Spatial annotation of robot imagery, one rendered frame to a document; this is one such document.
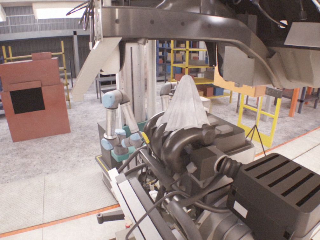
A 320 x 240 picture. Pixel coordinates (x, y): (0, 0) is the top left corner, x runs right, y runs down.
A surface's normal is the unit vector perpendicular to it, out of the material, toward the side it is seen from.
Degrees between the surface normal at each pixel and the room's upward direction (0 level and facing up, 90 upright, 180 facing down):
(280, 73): 95
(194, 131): 41
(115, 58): 99
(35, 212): 0
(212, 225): 49
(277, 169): 0
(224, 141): 79
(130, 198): 16
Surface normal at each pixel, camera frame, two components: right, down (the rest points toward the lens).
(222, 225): -0.55, -0.48
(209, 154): 0.00, -0.93
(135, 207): -0.25, -0.85
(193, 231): -0.06, -0.78
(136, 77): 0.58, 0.29
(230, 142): 0.44, 0.14
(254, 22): -0.89, 0.16
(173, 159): 0.00, 0.34
